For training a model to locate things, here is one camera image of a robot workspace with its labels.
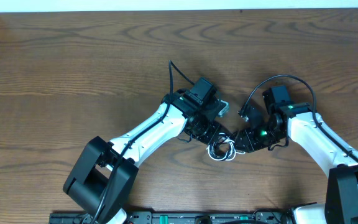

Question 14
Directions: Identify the white USB cable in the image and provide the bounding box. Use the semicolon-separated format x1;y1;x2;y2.
206;133;246;162

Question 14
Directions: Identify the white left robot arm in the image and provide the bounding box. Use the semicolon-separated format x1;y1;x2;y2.
63;91;228;223

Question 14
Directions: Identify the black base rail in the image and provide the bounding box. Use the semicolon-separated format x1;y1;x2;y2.
48;210;295;224

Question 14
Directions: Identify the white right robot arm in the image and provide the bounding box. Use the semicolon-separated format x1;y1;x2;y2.
236;101;358;223

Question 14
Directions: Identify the black USB cable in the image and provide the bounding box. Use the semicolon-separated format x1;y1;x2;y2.
208;133;237;160

